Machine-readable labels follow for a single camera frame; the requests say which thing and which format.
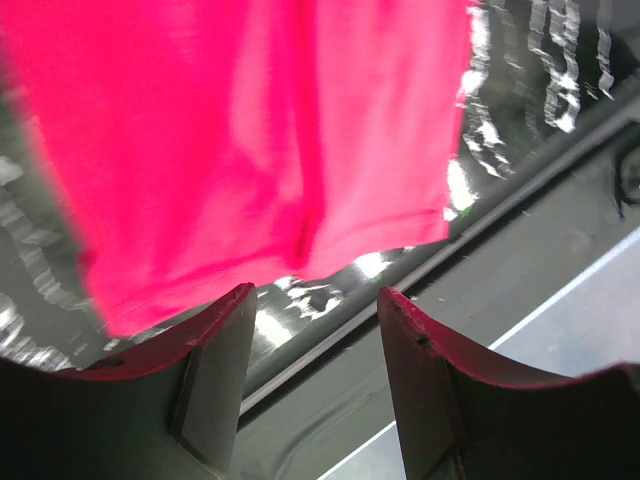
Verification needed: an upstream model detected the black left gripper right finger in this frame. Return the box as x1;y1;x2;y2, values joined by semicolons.
377;287;639;479

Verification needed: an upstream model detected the magenta pink t-shirt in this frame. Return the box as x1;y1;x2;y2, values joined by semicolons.
1;1;471;336

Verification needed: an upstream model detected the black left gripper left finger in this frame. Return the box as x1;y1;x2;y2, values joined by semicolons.
1;283;257;479

